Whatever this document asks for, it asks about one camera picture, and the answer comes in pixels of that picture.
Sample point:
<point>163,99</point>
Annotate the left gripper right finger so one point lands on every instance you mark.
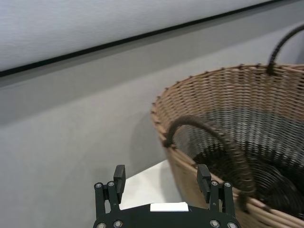
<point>204,180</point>

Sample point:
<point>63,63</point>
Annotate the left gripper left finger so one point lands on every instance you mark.
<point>118,180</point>

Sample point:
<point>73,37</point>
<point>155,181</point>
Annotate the tan wicker clothes basket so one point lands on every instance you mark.
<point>213,95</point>

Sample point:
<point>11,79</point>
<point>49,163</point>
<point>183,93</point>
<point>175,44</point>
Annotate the white board black edge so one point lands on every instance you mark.
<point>71,28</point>

